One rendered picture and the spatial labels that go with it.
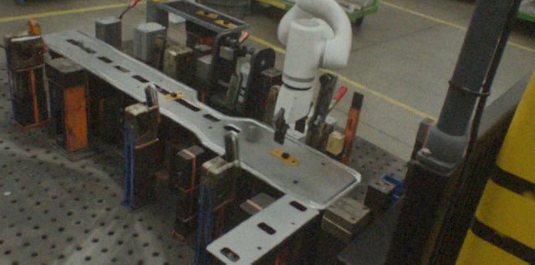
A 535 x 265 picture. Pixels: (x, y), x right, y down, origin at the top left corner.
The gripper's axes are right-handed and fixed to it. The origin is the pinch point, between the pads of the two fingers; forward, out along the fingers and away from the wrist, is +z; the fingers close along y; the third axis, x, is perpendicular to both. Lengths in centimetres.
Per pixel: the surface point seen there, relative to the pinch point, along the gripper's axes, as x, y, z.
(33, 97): -102, 19, 25
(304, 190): 12.5, 8.2, 7.6
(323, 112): 1.3, -13.5, -2.7
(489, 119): 56, 52, -48
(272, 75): -22.5, -19.1, -3.8
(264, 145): -7.8, -0.1, 7.7
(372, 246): 36.2, 16.8, 4.4
